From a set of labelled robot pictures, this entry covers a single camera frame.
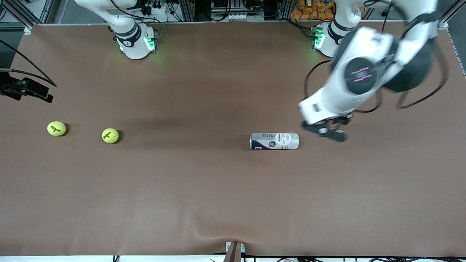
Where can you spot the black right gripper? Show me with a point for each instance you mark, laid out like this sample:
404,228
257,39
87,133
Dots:
14,88

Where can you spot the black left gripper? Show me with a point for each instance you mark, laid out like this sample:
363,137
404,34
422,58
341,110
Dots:
342,120

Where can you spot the yellow tennis ball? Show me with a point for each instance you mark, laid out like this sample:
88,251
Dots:
110,135
56,128

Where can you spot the clear tennis ball can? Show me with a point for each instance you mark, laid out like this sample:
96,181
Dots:
273,141

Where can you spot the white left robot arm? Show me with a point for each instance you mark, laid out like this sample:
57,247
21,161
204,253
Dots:
331,40

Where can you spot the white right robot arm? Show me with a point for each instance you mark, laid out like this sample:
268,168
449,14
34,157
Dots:
133,43

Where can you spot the orange packaged goods pile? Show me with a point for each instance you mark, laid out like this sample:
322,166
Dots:
313,11

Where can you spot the brown table mat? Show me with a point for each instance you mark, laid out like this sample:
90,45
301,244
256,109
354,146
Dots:
233,203

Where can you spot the grey electronics box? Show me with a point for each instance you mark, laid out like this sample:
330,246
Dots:
236,16

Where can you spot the white power strip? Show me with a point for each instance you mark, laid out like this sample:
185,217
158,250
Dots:
165,16

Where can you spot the aluminium frame profile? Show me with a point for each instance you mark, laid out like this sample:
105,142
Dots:
186,11
20,16
453,11
285,10

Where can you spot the grey metal table bracket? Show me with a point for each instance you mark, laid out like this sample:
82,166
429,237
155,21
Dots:
233,253

